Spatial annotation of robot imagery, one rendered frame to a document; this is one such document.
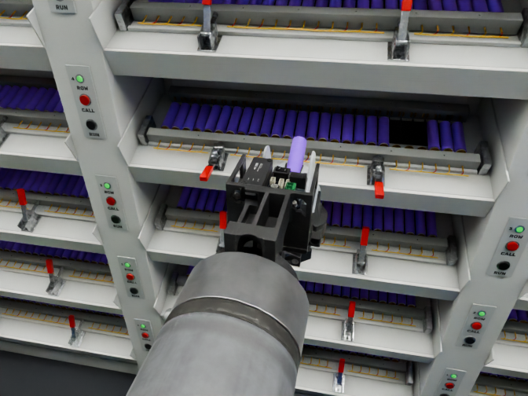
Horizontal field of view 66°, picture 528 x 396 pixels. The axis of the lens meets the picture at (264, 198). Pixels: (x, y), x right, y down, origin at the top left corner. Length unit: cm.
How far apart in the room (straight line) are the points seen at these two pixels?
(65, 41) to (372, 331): 80
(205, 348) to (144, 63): 51
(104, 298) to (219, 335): 84
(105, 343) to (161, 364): 100
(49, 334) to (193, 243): 60
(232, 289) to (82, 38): 52
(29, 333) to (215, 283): 111
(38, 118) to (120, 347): 63
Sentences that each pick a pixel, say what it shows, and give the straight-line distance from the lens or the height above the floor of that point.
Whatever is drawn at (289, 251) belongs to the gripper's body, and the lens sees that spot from 35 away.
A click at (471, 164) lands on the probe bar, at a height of 76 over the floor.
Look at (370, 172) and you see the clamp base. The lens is 68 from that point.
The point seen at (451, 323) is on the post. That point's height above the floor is 45.
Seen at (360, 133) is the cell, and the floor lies 78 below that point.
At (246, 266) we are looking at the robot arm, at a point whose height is 90.
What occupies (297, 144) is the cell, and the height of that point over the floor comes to 86.
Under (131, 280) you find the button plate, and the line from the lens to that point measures 93.
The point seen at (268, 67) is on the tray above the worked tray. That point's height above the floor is 91.
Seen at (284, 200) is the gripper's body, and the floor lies 90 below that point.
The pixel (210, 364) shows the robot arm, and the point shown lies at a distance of 22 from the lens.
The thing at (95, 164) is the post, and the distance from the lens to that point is 78.
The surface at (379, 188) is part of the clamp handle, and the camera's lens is 62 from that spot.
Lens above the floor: 108
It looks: 34 degrees down
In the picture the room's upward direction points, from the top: straight up
